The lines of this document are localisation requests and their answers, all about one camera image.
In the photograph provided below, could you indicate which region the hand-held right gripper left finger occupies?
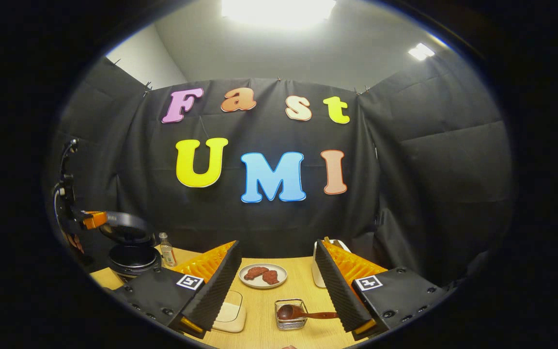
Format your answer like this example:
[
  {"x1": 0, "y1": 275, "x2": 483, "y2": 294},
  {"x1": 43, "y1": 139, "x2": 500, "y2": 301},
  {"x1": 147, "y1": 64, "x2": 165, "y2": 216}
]
[{"x1": 112, "y1": 240, "x2": 242, "y2": 340}]

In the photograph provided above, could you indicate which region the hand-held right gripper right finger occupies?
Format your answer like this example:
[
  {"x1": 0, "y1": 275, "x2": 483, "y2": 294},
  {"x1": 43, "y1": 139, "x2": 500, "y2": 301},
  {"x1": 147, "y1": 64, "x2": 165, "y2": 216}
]
[{"x1": 315, "y1": 238, "x2": 449, "y2": 343}]

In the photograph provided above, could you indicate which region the black rice cooker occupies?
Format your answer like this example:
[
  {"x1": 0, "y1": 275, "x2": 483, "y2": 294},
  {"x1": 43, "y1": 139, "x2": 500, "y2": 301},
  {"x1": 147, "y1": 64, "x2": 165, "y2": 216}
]
[{"x1": 99, "y1": 212, "x2": 162, "y2": 284}]

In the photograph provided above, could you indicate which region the dark wooden spoon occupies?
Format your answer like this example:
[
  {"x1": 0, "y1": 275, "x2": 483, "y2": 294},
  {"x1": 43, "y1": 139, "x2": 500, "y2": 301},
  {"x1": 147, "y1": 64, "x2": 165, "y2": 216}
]
[{"x1": 277, "y1": 304, "x2": 339, "y2": 322}]

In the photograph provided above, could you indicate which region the metal wire chopstick holder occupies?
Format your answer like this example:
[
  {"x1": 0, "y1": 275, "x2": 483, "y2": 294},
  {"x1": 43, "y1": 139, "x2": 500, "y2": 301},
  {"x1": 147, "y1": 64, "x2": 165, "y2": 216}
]
[{"x1": 275, "y1": 299, "x2": 309, "y2": 331}]

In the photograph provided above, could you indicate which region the white utensil holder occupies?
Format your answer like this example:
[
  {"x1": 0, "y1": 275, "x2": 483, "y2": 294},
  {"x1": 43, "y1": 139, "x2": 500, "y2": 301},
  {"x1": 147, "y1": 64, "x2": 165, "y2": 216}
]
[{"x1": 312, "y1": 238, "x2": 352, "y2": 288}]

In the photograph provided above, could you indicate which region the white divided grain tray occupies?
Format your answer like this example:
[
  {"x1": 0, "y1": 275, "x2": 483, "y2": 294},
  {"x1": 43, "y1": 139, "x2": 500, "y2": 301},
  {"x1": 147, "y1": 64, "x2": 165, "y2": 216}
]
[{"x1": 211, "y1": 290, "x2": 247, "y2": 333}]

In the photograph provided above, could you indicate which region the small white plate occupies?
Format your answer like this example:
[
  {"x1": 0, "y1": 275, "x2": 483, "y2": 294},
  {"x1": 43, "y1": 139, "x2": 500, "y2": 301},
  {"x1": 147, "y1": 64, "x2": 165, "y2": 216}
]
[{"x1": 238, "y1": 263, "x2": 288, "y2": 290}]

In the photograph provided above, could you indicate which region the small glass bottle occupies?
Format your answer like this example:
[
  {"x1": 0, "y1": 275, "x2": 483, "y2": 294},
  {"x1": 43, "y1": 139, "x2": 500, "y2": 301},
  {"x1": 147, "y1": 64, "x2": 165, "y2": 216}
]
[{"x1": 159, "y1": 232, "x2": 177, "y2": 268}]

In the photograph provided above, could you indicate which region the black backdrop cloth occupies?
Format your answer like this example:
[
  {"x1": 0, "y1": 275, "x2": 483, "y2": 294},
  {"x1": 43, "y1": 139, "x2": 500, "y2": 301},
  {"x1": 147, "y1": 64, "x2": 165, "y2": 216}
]
[{"x1": 42, "y1": 56, "x2": 514, "y2": 286}]

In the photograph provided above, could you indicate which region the small ceiling light panel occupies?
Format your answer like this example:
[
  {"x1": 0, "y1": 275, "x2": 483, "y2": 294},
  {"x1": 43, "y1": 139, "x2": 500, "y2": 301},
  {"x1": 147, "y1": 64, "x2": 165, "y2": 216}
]
[{"x1": 408, "y1": 43, "x2": 435, "y2": 62}]

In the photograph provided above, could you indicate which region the large ceiling light panel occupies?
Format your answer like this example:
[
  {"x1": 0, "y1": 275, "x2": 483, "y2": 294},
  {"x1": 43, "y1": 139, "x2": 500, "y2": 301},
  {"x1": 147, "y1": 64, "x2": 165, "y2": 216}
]
[{"x1": 221, "y1": 0, "x2": 338, "y2": 30}]

